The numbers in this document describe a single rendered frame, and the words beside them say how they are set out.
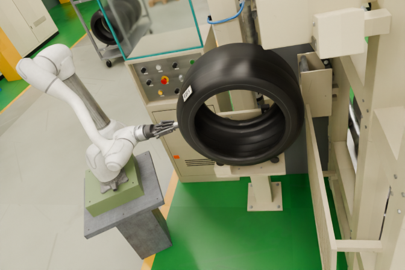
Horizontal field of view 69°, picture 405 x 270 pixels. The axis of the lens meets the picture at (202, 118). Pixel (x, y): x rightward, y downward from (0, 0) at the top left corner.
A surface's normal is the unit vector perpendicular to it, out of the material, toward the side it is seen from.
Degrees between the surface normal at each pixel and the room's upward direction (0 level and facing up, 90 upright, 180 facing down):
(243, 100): 90
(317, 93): 90
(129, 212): 0
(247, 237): 0
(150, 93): 90
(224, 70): 41
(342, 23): 72
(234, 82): 78
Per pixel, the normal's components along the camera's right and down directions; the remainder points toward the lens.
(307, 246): -0.26, -0.76
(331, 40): -0.22, 0.38
